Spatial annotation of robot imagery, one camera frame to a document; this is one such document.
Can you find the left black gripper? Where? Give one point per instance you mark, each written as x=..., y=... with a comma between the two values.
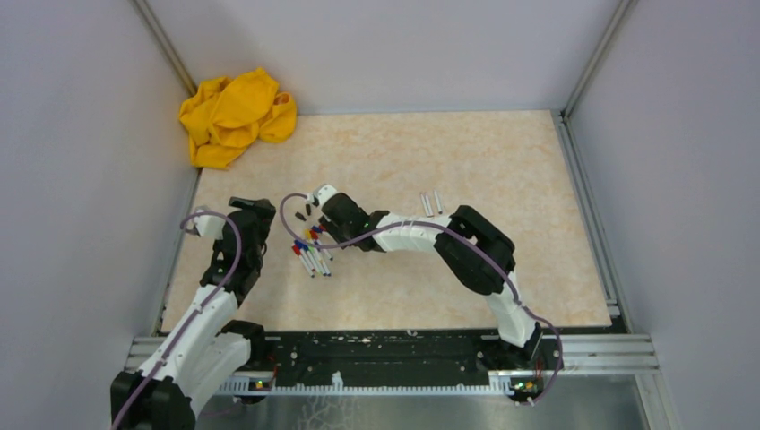
x=263, y=210

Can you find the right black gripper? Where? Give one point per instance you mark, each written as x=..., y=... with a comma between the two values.
x=330, y=227

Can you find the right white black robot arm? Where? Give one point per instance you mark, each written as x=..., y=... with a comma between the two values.
x=478, y=254

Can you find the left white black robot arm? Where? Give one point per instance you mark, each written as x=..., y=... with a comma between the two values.
x=171, y=387

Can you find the yellow cap marker pen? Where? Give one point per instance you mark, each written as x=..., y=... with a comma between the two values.
x=308, y=239

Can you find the green cap marker pen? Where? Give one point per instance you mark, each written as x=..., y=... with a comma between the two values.
x=319, y=263

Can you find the yellow crumpled cloth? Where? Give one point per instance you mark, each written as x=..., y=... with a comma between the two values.
x=227, y=115

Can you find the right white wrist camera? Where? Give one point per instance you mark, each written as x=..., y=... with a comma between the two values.
x=321, y=195

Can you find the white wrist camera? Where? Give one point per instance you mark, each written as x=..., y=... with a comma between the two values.
x=321, y=195
x=207, y=225

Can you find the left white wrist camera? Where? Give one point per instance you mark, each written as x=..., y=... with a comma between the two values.
x=207, y=225

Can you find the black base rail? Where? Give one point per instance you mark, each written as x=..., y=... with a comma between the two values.
x=435, y=359

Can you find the aluminium frame rail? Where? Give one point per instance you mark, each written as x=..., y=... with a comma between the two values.
x=609, y=354

